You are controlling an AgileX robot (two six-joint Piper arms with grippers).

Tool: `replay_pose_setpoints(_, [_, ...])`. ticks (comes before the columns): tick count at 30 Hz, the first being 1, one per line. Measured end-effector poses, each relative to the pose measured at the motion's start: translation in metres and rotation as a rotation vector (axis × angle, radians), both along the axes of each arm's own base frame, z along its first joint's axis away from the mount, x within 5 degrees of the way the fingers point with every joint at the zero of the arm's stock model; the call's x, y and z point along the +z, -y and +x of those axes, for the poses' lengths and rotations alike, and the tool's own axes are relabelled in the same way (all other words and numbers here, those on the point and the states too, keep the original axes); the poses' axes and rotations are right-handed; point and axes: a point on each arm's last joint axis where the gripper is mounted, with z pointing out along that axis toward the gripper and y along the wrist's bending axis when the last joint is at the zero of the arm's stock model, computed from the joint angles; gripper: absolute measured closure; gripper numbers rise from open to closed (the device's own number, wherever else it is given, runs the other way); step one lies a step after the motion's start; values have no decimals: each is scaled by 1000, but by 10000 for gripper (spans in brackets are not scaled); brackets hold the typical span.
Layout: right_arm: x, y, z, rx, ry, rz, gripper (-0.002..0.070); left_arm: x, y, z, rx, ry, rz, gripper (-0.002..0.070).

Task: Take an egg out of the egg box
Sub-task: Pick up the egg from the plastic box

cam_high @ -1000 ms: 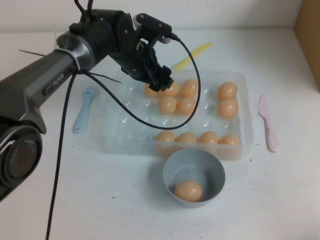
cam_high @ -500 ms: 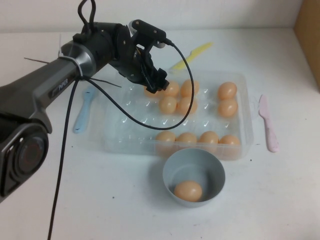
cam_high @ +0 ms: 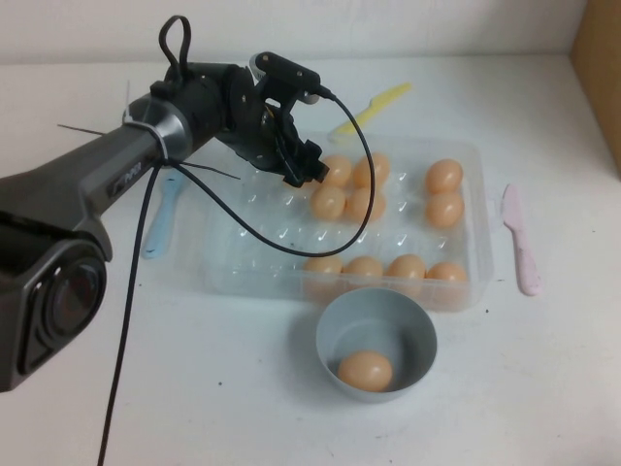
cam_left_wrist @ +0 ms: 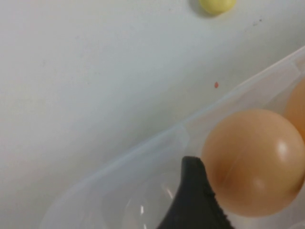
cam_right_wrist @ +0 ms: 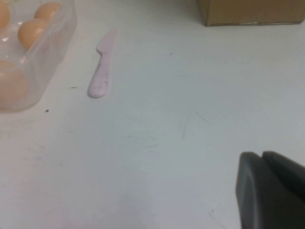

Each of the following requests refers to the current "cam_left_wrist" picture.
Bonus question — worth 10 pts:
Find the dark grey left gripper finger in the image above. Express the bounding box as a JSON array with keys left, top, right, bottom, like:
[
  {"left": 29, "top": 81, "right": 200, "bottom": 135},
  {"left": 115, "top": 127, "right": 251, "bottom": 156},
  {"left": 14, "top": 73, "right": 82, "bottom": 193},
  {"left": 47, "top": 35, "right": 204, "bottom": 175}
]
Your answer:
[{"left": 161, "top": 156, "right": 237, "bottom": 229}]

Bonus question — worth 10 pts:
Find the tan plastic egg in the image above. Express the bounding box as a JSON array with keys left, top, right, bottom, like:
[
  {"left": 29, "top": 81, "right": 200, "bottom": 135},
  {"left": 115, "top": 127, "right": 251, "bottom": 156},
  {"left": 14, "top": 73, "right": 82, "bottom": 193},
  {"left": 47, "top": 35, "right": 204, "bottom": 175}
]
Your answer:
[
  {"left": 201, "top": 108, "right": 305, "bottom": 218},
  {"left": 283, "top": 77, "right": 305, "bottom": 135}
]

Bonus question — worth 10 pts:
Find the transparent plastic egg box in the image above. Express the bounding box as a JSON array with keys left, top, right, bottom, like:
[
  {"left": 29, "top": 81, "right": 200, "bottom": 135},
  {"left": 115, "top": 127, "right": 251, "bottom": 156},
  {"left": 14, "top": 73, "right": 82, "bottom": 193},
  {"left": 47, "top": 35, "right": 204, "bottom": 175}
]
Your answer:
[{"left": 39, "top": 45, "right": 305, "bottom": 229}]

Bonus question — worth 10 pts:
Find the pale yellow round object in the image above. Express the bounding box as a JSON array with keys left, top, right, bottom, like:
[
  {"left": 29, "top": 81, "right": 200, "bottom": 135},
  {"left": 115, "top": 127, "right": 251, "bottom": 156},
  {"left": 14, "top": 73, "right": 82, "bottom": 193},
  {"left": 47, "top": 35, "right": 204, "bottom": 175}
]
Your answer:
[{"left": 198, "top": 0, "right": 237, "bottom": 16}]

